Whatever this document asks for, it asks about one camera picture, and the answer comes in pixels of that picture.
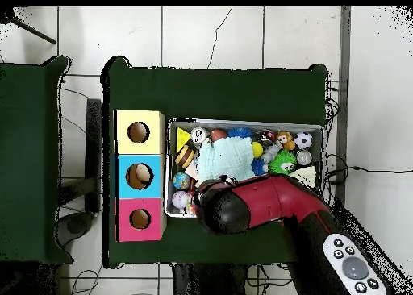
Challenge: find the neighbouring green covered table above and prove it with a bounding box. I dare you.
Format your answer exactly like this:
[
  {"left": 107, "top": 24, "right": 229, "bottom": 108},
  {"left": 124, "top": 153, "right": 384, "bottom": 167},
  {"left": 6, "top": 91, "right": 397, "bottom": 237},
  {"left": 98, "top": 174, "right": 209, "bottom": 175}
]
[{"left": 0, "top": 56, "right": 74, "bottom": 266}]

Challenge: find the dark green tablecloth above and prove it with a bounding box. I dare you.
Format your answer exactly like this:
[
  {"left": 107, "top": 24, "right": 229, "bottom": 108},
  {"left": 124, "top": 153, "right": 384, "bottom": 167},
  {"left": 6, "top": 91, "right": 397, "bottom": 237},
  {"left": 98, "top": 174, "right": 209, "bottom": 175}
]
[{"left": 101, "top": 56, "right": 329, "bottom": 270}]

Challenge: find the thin black rod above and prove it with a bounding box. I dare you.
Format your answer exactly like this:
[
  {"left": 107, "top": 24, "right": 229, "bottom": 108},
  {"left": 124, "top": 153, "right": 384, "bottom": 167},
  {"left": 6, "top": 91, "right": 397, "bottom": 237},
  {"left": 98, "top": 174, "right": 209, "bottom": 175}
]
[{"left": 9, "top": 15, "right": 58, "bottom": 46}]

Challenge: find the shallow clear mesh bin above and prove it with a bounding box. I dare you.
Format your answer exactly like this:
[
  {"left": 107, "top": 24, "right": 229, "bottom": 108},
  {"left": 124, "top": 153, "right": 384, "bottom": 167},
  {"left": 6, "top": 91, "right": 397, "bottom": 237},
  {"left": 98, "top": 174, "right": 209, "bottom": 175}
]
[{"left": 164, "top": 118, "right": 326, "bottom": 219}]

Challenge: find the silver drink can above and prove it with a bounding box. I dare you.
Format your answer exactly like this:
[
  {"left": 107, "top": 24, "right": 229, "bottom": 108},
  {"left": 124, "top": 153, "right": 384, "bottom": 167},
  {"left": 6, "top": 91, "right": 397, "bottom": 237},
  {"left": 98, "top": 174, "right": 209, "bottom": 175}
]
[{"left": 190, "top": 127, "right": 210, "bottom": 145}]

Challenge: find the globe print ball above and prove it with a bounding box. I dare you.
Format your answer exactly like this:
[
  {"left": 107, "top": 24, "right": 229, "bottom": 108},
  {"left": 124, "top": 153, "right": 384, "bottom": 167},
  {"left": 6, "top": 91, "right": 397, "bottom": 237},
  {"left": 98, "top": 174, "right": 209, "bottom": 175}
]
[{"left": 173, "top": 171, "right": 192, "bottom": 191}]

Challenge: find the yellow cheese wedge toy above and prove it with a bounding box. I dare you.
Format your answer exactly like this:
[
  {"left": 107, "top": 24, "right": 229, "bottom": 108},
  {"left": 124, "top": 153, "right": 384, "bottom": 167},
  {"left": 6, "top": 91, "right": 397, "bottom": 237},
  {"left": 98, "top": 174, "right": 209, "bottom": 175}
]
[{"left": 176, "top": 127, "right": 192, "bottom": 153}]

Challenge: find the wooden box with three holes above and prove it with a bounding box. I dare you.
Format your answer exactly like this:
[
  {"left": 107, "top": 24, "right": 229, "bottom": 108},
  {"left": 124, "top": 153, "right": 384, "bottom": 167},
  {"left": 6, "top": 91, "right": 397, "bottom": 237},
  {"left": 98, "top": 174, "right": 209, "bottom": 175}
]
[{"left": 114, "top": 110, "right": 168, "bottom": 243}]

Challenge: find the small soccer ball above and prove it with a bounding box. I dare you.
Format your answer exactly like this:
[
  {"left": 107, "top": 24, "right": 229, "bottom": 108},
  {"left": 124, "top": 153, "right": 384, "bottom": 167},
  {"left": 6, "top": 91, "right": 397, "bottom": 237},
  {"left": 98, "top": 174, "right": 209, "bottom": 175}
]
[{"left": 294, "top": 131, "right": 314, "bottom": 150}]

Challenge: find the green spiky toy with eyes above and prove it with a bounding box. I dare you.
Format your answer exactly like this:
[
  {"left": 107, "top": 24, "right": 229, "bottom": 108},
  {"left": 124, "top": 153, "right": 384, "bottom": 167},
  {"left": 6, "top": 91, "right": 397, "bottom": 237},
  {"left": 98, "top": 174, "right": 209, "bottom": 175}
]
[{"left": 267, "top": 149, "right": 298, "bottom": 177}]

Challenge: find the wooden burger toy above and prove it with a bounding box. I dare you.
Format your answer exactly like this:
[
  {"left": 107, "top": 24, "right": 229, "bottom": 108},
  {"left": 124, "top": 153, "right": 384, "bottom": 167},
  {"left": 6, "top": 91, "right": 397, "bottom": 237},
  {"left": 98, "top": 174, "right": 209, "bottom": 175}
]
[{"left": 174, "top": 144, "right": 197, "bottom": 170}]

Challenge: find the black cable on floor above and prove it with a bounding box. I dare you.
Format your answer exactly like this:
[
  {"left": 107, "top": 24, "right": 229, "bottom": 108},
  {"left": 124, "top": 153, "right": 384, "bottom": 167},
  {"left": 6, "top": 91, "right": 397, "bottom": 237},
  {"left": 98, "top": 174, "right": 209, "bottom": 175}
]
[{"left": 325, "top": 165, "right": 413, "bottom": 185}]

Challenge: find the mint green waffle cloth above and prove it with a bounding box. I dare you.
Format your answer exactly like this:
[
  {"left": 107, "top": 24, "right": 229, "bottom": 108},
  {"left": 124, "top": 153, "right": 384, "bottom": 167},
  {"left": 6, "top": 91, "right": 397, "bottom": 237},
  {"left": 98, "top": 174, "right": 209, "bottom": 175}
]
[{"left": 196, "top": 136, "right": 257, "bottom": 184}]

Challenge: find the black stand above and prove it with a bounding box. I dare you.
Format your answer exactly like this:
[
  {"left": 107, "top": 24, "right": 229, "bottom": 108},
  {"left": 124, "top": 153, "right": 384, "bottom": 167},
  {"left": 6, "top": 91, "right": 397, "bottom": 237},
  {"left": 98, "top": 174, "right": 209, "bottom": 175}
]
[{"left": 57, "top": 98, "right": 103, "bottom": 247}]

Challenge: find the brown bear plush toy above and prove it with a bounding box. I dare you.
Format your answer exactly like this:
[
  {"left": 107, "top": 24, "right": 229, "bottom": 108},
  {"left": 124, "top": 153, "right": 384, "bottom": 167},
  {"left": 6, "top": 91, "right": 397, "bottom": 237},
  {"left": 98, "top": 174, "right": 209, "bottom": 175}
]
[{"left": 276, "top": 131, "right": 297, "bottom": 152}]

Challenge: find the blue spiky ball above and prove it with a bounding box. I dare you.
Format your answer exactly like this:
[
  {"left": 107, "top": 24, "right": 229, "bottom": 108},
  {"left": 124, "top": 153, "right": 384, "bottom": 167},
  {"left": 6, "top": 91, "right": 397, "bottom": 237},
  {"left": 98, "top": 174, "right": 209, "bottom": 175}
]
[{"left": 226, "top": 127, "right": 253, "bottom": 140}]

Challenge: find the cream waffle cloth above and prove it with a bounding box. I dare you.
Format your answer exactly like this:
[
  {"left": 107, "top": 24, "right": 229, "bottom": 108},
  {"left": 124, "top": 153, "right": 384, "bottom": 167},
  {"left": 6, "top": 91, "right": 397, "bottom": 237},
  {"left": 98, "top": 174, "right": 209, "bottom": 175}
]
[{"left": 286, "top": 165, "right": 317, "bottom": 189}]

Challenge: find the multicoloured dotted cloth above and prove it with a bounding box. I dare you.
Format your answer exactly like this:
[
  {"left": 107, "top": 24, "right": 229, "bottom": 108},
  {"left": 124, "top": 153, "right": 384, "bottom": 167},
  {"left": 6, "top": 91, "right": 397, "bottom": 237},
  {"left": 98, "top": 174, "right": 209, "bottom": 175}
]
[{"left": 184, "top": 191, "right": 198, "bottom": 216}]

